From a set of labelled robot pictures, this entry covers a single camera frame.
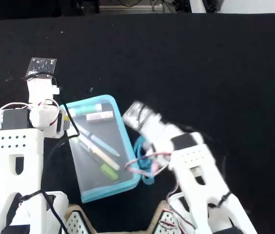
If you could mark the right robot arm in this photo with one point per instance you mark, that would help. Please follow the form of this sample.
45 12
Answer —
201 170

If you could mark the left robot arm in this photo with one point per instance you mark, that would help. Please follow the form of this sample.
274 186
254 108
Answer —
15 168

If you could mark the blue-edged translucent pencil pouch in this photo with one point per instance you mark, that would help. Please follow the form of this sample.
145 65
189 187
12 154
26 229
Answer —
108 181

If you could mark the blue pen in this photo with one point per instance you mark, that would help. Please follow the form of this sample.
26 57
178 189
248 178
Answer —
104 145

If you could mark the cream pen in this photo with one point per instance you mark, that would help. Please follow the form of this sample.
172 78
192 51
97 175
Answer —
103 156

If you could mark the green glue stick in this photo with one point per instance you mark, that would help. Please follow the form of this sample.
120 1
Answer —
85 109

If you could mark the green highlighter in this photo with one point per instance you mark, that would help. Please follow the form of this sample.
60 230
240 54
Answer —
109 171

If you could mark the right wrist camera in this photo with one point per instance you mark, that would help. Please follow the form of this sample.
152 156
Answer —
133 115

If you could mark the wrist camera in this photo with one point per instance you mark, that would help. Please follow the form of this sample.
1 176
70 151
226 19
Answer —
42 65
133 115

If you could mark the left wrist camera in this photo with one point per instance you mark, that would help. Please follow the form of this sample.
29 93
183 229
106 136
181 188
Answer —
42 65

